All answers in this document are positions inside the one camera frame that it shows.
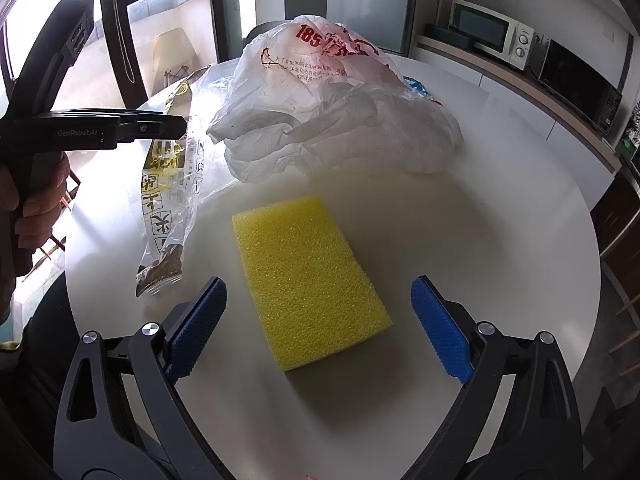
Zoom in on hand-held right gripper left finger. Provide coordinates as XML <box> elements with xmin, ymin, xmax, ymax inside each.
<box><xmin>52</xmin><ymin>276</ymin><xmax>236</xmax><ymax>480</ymax></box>

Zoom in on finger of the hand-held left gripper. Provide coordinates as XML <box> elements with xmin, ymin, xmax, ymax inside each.
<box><xmin>117</xmin><ymin>114</ymin><xmax>187</xmax><ymax>145</ymax></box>

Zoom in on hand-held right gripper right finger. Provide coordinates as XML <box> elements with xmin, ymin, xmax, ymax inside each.
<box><xmin>410</xmin><ymin>276</ymin><xmax>586</xmax><ymax>480</ymax></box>

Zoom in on clear printed snack wrapper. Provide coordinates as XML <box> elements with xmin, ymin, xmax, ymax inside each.
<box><xmin>135</xmin><ymin>66</ymin><xmax>238</xmax><ymax>298</ymax></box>

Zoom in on yellow sponge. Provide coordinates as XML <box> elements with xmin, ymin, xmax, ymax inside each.
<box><xmin>231</xmin><ymin>196</ymin><xmax>392</xmax><ymax>372</ymax></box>

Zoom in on white plastic bag red print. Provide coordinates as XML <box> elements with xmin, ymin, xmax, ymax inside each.
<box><xmin>206</xmin><ymin>15</ymin><xmax>463</xmax><ymax>184</ymax></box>

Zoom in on person's left hand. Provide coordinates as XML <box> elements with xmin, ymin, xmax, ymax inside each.
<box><xmin>0</xmin><ymin>152</ymin><xmax>71</xmax><ymax>281</ymax></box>

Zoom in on white outdoor chair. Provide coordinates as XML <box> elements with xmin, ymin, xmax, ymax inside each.
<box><xmin>150</xmin><ymin>30</ymin><xmax>198</xmax><ymax>91</ymax></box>

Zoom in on white round table wooden legs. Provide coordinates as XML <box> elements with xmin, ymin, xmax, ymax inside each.
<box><xmin>65</xmin><ymin>52</ymin><xmax>601</xmax><ymax>480</ymax></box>

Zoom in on light wooden chair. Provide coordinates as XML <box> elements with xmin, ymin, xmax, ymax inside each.
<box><xmin>607</xmin><ymin>292</ymin><xmax>640</xmax><ymax>361</ymax></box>

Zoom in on dark brown cabinet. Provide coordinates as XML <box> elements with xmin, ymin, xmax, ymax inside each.
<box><xmin>590</xmin><ymin>180</ymin><xmax>640</xmax><ymax>261</ymax></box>

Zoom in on white cabinet with wooden top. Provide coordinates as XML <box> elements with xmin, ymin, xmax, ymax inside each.
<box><xmin>415</xmin><ymin>35</ymin><xmax>623</xmax><ymax>211</ymax></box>

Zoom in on blue plastic wrapper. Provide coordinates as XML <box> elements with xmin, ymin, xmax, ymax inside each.
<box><xmin>402</xmin><ymin>76</ymin><xmax>443</xmax><ymax>106</ymax></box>

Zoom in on silver refrigerator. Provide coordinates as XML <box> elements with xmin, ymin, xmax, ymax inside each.
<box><xmin>327</xmin><ymin>0</ymin><xmax>418</xmax><ymax>56</ymax></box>

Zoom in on black microwave oven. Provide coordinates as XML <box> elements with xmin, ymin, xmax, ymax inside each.
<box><xmin>530</xmin><ymin>39</ymin><xmax>623</xmax><ymax>136</ymax></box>

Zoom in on dark box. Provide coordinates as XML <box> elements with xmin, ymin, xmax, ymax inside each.
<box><xmin>425</xmin><ymin>22</ymin><xmax>476</xmax><ymax>51</ymax></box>

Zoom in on white microwave oven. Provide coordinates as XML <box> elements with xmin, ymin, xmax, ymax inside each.
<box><xmin>447</xmin><ymin>0</ymin><xmax>537</xmax><ymax>72</ymax></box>

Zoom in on black window frame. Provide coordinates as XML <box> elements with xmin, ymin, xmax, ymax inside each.
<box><xmin>0</xmin><ymin>0</ymin><xmax>261</xmax><ymax>111</ymax></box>

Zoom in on reddish wooden frame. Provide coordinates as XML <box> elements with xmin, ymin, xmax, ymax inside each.
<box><xmin>32</xmin><ymin>167</ymin><xmax>83</xmax><ymax>266</ymax></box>

